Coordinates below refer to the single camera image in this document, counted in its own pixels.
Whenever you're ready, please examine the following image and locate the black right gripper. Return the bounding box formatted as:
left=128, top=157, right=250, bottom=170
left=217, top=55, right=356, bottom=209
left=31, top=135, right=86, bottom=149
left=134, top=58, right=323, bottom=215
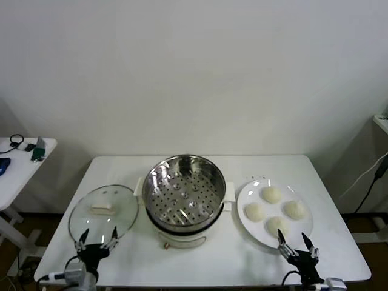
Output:
left=277, top=229, right=324, bottom=284

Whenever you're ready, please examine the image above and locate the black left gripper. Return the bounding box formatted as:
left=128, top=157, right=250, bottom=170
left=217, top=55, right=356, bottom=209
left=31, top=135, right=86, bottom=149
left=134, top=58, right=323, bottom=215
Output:
left=75, top=226, right=119, bottom=273

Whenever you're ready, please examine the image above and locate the white steamed baozi bun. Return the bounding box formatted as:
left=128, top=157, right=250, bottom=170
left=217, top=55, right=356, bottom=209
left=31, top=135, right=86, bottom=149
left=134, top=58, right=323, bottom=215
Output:
left=266, top=216, right=291, bottom=238
left=244, top=202, right=267, bottom=223
left=284, top=199, right=307, bottom=221
left=261, top=186, right=283, bottom=204

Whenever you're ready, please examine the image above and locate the round glass pot lid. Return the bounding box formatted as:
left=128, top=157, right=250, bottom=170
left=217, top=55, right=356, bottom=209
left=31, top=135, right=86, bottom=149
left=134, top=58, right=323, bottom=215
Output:
left=68, top=184, right=140, bottom=248

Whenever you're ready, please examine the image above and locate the stainless steel steamer basket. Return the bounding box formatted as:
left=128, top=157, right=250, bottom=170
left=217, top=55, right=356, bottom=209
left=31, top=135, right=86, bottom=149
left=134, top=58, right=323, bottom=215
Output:
left=141, top=153, right=227, bottom=233

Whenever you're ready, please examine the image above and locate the large white round plate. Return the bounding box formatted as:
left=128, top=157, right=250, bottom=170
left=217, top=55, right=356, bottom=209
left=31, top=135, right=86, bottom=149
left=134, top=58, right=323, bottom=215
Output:
left=235, top=179, right=315, bottom=251

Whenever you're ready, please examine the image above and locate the white side table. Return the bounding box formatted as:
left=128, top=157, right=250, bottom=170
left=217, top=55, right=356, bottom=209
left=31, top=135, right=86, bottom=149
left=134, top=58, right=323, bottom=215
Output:
left=0, top=136, right=58, bottom=264

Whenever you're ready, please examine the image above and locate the blue object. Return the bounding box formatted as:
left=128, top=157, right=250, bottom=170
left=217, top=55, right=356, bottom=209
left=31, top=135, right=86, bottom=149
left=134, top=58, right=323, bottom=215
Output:
left=0, top=157, right=12, bottom=176

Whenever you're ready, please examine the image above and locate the white shelf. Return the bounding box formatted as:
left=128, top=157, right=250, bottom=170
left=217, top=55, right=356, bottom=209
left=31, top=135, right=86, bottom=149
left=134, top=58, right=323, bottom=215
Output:
left=372, top=113, right=388, bottom=134

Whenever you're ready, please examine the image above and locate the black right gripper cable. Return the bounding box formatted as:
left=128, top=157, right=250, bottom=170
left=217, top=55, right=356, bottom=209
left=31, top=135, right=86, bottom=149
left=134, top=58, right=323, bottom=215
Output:
left=281, top=270, right=301, bottom=287

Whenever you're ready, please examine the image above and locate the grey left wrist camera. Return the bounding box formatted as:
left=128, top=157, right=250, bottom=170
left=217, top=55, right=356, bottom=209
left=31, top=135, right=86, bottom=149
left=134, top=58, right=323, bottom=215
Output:
left=64, top=262, right=85, bottom=279

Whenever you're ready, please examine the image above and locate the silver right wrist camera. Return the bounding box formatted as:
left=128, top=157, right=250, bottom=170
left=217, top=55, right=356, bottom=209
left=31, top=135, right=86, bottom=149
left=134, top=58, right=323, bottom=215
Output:
left=326, top=277, right=348, bottom=291

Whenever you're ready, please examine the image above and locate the white stand foot frame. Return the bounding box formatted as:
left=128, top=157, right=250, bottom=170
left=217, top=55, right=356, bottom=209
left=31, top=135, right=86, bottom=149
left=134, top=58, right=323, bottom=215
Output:
left=351, top=216, right=388, bottom=245

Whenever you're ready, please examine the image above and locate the white wall cable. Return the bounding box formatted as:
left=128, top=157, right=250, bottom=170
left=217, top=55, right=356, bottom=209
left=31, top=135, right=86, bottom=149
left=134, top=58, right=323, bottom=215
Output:
left=338, top=151, right=388, bottom=199

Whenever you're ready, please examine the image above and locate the green tool with grey handle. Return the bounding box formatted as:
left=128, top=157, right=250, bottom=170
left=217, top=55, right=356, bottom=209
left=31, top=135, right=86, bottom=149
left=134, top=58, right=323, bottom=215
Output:
left=30, top=135, right=48, bottom=164

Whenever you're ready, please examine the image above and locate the black power cable with plug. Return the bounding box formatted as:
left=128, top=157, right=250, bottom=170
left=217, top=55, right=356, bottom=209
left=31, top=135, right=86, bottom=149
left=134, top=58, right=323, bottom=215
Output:
left=353, top=160, right=388, bottom=215

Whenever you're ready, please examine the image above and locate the black looped cable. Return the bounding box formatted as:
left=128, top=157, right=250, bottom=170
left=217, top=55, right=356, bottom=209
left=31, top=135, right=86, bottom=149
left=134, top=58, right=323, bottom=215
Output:
left=0, top=134, right=25, bottom=154

